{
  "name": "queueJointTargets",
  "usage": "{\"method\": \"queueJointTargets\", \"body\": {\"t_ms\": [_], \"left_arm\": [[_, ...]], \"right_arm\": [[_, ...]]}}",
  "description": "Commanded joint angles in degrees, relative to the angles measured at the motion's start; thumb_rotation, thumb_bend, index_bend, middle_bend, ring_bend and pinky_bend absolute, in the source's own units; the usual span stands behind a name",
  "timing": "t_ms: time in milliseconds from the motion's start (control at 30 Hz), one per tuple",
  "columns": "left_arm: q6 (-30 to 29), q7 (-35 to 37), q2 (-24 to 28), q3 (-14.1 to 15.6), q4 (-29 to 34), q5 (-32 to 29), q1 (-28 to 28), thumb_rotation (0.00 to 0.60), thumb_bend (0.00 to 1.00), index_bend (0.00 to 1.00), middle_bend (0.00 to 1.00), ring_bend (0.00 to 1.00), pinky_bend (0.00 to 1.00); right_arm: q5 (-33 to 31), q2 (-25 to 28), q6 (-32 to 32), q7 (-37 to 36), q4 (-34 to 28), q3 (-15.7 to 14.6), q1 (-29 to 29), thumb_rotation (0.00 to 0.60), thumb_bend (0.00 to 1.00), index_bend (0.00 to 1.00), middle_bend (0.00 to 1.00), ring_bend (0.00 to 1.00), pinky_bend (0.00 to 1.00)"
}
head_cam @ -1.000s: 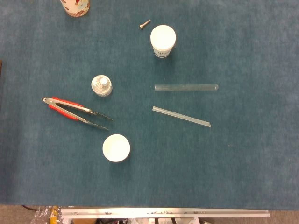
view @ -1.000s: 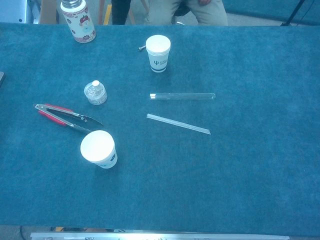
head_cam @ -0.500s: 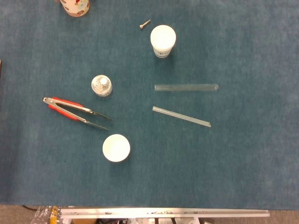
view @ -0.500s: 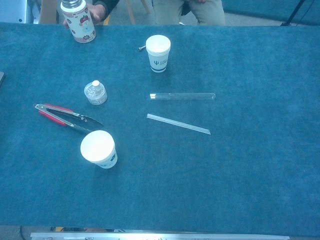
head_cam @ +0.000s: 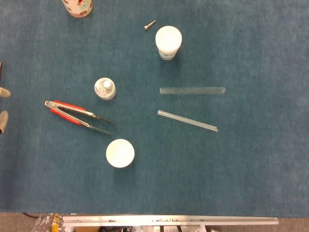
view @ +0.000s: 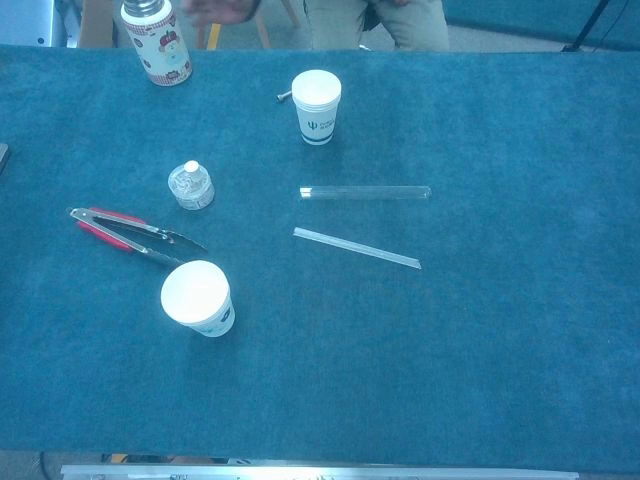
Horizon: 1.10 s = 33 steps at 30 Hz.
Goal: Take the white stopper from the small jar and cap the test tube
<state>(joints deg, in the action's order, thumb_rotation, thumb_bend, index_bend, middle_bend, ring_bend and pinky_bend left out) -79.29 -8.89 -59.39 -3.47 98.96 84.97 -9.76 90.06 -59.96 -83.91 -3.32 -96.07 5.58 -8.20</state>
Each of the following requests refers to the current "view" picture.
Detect brown cardboard box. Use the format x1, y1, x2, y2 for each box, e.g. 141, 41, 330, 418
78, 0, 119, 50

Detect black tripod stand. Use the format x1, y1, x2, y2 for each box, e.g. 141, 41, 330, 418
561, 0, 617, 53

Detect white paper cup blue print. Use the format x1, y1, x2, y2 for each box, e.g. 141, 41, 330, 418
291, 69, 343, 147
160, 259, 237, 338

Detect white red printed thermos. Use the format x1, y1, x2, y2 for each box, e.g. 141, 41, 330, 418
120, 0, 194, 87

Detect aluminium profile rail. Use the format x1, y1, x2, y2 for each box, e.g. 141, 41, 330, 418
59, 463, 581, 480

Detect clear glass test tube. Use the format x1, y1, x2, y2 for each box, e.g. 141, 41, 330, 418
298, 185, 433, 202

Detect teal table cloth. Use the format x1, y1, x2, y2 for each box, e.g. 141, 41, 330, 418
0, 43, 640, 474

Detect red-handled metal tongs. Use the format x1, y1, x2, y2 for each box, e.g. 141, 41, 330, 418
69, 206, 209, 266

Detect clear tube on table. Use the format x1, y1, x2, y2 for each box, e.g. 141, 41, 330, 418
292, 226, 423, 271

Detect clear plastic jar of screws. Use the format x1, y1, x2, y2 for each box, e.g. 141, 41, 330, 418
167, 162, 217, 211

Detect person in beige trousers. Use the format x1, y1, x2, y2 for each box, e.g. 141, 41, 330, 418
182, 0, 451, 52

